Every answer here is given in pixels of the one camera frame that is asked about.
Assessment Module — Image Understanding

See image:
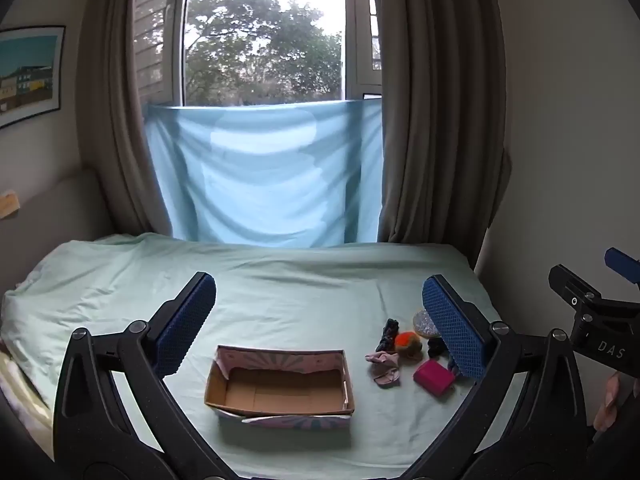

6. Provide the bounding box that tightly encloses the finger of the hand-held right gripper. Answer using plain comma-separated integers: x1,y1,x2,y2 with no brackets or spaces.
603,247,640,284
548,264,604,314

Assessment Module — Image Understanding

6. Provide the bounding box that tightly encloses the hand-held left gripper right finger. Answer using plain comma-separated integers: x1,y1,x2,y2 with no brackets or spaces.
405,274,588,480

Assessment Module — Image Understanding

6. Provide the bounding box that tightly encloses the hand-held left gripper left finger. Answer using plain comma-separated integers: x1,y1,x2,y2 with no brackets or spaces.
52,271,231,480

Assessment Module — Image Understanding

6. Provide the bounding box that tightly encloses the round silver scrub sponge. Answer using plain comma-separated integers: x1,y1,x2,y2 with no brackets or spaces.
411,309,441,339

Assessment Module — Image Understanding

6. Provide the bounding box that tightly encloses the orange fuzzy ball toy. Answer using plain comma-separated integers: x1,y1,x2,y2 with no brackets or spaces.
393,330,424,360

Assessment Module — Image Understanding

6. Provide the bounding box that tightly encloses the magenta sponge block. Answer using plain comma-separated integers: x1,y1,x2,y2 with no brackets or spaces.
413,358,456,400

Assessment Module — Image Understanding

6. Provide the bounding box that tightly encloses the dark patterned scrunchie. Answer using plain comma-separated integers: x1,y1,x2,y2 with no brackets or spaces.
376,317,401,354

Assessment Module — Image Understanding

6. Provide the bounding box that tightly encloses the patterned cardboard box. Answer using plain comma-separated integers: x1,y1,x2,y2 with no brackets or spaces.
204,344,356,434

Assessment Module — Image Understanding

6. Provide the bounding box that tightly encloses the person's right hand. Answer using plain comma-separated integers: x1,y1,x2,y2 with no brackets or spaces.
594,373,622,433

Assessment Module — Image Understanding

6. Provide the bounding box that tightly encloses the pale green bed sheet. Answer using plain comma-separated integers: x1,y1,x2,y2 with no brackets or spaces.
0,232,502,480

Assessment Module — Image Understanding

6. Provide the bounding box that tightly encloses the light blue hanging sheet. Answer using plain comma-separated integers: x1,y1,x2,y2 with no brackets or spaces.
142,98,385,250

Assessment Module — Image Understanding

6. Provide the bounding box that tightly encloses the pale striped cloth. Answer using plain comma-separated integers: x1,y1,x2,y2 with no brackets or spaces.
0,347,55,461

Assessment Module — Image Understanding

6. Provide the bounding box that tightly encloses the beige right curtain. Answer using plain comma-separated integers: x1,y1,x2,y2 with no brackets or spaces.
377,0,514,269

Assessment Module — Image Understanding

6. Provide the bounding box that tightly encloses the beige curtain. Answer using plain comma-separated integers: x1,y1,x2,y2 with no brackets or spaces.
377,0,514,269
75,0,194,239

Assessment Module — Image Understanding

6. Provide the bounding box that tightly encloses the beige left curtain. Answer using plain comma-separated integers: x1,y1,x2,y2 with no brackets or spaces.
75,0,194,239

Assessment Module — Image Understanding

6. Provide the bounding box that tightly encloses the tree outside window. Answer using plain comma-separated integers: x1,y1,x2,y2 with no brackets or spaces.
184,0,347,108

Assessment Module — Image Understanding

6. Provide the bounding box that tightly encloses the window shutter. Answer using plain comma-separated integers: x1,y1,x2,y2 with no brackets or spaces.
132,0,187,107

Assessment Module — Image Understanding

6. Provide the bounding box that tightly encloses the yellow wall item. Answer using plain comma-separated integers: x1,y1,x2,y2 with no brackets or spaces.
0,189,21,220

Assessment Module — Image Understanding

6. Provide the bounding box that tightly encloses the framed wall poster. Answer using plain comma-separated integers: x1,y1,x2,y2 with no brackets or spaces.
0,25,67,130

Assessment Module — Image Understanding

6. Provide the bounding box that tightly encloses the white window frame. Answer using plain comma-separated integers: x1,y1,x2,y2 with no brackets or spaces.
344,0,384,102

